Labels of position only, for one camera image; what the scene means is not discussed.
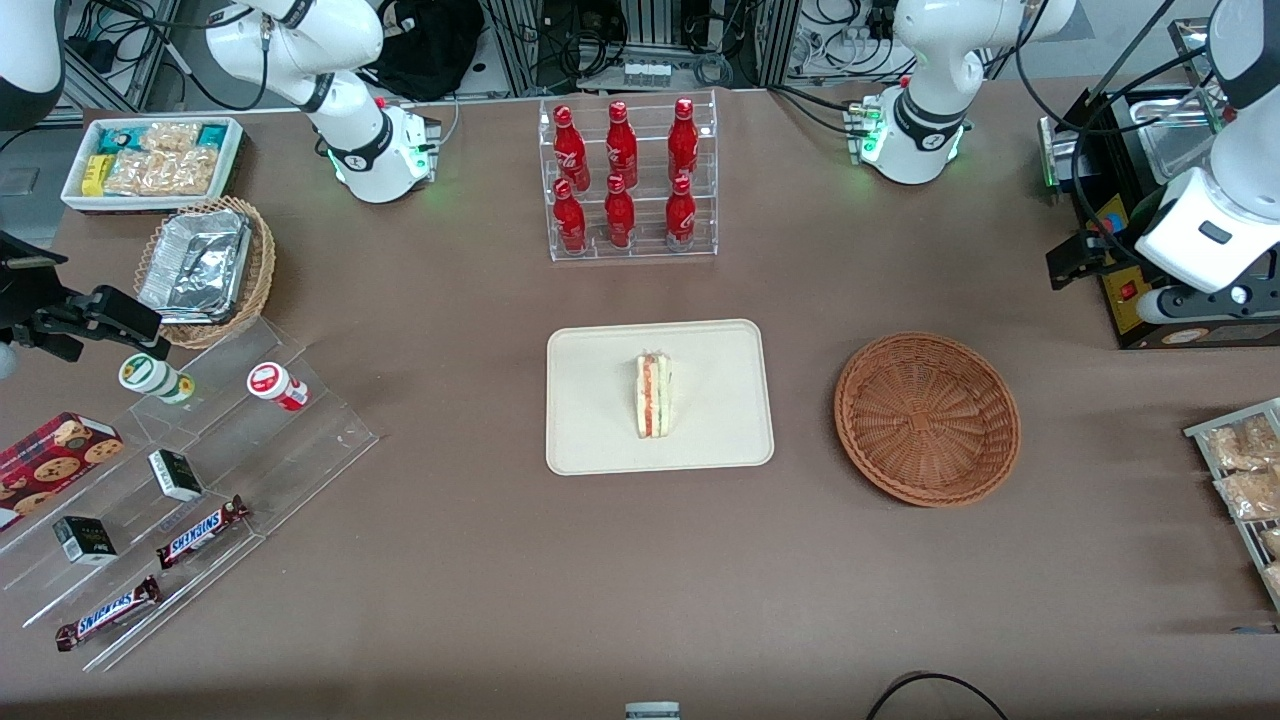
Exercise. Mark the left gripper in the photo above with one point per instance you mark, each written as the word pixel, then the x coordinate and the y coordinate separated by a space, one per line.
pixel 1117 243

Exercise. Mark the triangular sandwich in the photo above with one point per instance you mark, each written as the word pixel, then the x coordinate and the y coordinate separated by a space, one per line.
pixel 654 395

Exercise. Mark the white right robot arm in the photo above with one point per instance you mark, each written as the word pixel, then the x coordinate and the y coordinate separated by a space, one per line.
pixel 350 120

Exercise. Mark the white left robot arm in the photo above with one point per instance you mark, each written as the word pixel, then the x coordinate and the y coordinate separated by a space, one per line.
pixel 925 60

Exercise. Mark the light tan wicker basket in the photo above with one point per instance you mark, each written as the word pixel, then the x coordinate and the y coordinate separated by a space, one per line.
pixel 262 270

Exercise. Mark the tray of packaged pastries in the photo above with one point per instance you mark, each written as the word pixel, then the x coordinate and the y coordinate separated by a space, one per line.
pixel 1200 432

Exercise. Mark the brown wicker basket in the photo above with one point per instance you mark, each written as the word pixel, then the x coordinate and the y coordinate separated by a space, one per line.
pixel 925 420

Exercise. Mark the beige plastic tray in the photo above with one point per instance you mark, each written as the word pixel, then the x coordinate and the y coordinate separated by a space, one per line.
pixel 600 410

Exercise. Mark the green lid white cup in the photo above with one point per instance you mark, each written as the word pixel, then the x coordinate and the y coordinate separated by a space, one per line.
pixel 150 376

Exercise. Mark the aluminium foil container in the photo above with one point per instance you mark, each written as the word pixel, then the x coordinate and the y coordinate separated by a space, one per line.
pixel 195 265

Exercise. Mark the black food warmer appliance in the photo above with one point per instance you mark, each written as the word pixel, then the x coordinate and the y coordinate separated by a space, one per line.
pixel 1110 150

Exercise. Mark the red plaid cookie box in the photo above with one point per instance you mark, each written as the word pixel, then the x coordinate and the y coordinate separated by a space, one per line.
pixel 50 465

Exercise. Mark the white rectangular snack bin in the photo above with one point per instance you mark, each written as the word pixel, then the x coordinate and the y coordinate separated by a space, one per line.
pixel 72 195

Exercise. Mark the yellow snack pack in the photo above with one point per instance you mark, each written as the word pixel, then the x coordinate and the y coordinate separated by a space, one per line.
pixel 95 175

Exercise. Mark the large clear cracker bag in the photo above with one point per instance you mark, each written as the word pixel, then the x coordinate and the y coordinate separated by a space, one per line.
pixel 160 172

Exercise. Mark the red lid white cup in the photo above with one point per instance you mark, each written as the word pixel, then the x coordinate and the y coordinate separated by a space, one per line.
pixel 272 384

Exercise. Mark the small black box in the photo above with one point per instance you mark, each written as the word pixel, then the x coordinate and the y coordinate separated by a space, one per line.
pixel 85 540
pixel 175 475

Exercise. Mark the teal snack pack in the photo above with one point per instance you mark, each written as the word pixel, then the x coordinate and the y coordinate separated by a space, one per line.
pixel 212 135
pixel 116 140

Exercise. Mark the small clear cracker bag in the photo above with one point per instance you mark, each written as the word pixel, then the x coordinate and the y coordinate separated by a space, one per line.
pixel 170 136

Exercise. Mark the clear acrylic stepped stand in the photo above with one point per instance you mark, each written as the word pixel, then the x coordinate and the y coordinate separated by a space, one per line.
pixel 280 460

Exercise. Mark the brown Snickers bar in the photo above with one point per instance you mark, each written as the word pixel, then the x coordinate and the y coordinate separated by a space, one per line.
pixel 105 613
pixel 200 532

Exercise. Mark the clear bag of crackers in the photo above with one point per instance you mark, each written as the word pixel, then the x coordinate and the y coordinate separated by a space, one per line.
pixel 1273 578
pixel 1240 445
pixel 1250 495
pixel 1270 542

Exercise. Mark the black bag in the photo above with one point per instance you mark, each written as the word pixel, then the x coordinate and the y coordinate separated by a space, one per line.
pixel 430 50

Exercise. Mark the red cola bottle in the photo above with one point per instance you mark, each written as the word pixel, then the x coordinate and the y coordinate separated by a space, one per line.
pixel 621 145
pixel 569 220
pixel 683 140
pixel 619 215
pixel 569 150
pixel 680 212

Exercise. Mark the clear acrylic bottle rack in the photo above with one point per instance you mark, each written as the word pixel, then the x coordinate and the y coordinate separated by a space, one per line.
pixel 645 250

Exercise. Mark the white power strip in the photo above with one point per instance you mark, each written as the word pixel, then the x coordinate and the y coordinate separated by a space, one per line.
pixel 646 72

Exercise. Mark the small grey box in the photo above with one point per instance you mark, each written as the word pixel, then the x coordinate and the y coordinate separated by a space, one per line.
pixel 652 712

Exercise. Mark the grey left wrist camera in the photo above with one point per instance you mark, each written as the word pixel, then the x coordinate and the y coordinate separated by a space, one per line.
pixel 1190 305

